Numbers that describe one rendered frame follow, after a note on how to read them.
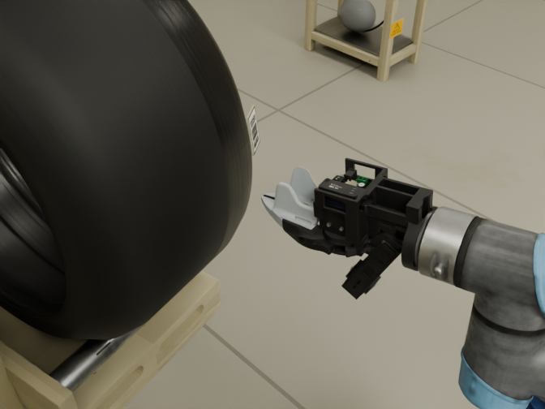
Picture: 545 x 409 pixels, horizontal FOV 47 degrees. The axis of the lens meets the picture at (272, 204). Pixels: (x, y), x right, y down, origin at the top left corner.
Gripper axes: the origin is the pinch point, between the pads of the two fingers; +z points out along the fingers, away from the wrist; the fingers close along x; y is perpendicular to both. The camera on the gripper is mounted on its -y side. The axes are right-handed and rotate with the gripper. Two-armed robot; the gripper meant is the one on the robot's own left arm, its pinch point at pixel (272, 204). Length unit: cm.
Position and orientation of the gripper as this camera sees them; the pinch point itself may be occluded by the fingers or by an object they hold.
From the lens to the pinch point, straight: 76.5
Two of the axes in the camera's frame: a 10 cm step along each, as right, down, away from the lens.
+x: -5.6, 5.3, -6.3
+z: -8.2, -2.7, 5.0
